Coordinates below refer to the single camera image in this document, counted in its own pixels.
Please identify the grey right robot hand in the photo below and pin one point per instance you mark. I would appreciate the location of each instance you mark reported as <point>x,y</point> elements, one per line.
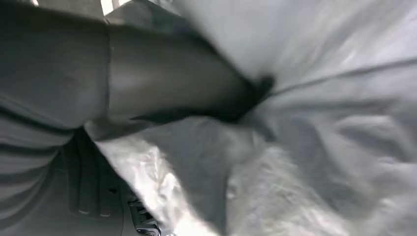
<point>163,75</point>

